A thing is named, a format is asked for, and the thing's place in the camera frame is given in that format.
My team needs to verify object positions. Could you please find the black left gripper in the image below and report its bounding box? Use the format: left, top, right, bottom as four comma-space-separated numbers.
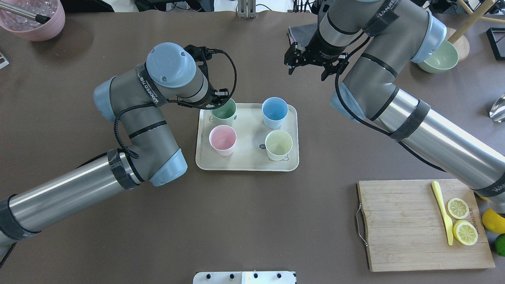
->
185, 45, 230, 110

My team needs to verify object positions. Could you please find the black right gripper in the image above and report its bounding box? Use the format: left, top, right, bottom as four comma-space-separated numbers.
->
284, 31, 346, 81

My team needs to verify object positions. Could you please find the green plastic cup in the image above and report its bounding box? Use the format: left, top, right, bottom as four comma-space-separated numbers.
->
209, 98, 237, 126

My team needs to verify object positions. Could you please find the pink plastic cup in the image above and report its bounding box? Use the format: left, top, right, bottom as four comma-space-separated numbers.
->
209, 125, 238, 156

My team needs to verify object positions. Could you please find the blue plastic cup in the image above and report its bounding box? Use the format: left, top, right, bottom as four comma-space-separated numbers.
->
262, 97, 288, 129

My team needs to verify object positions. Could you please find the pale yellow plastic cup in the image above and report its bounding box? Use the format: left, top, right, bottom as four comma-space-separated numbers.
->
265, 129, 293, 161

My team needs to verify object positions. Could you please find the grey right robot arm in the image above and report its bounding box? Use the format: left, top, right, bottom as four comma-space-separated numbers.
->
284, 0, 505, 217

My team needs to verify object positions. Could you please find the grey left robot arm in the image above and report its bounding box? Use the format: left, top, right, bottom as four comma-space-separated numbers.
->
1, 43, 234, 264

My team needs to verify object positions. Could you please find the cream rabbit tray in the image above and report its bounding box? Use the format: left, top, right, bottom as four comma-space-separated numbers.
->
195, 103, 299, 172

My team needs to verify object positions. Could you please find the grey folded cloth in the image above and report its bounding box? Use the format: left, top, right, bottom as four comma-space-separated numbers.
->
287, 22, 318, 47

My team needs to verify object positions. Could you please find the green bowl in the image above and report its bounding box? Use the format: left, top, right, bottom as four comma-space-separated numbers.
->
417, 40, 459, 74

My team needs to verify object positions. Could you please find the wooden round stand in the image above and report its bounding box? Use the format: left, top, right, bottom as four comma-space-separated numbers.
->
446, 0, 505, 62

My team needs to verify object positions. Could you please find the yellow plastic knife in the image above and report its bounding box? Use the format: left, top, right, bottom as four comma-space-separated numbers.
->
431, 180, 454, 246

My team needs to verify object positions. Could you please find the wooden cutting board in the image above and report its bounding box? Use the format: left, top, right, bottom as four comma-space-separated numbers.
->
357, 179, 495, 272

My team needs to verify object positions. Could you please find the metal ice scoop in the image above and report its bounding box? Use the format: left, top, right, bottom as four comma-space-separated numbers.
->
0, 1, 51, 24

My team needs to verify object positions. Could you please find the pink ice bucket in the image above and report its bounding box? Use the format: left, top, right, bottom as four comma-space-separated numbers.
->
0, 0, 65, 41

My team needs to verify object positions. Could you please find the upper lemon slice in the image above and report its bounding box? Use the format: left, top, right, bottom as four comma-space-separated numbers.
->
447, 198, 469, 220

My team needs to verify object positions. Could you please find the lemon slice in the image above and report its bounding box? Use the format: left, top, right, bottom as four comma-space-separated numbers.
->
453, 220, 479, 246
447, 198, 469, 220

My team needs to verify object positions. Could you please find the lower lemon slice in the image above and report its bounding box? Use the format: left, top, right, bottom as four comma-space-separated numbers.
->
453, 220, 479, 246

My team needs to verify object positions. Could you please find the whole lemon lower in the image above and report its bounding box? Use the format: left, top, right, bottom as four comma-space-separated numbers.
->
481, 208, 505, 234

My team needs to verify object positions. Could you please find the green lime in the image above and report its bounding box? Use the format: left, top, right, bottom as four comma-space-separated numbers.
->
494, 234, 505, 257

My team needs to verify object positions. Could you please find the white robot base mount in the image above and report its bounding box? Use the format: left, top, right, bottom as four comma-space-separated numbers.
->
193, 270, 297, 284

